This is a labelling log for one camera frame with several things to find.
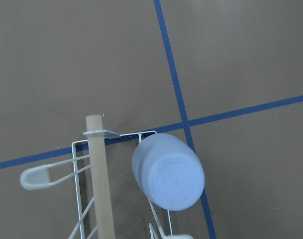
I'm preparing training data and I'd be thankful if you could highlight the light blue plastic cup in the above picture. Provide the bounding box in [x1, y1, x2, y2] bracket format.
[132, 133, 205, 211]

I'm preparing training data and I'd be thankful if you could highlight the white wire cup holder rack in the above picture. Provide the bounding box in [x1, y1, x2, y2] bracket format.
[20, 115, 194, 239]

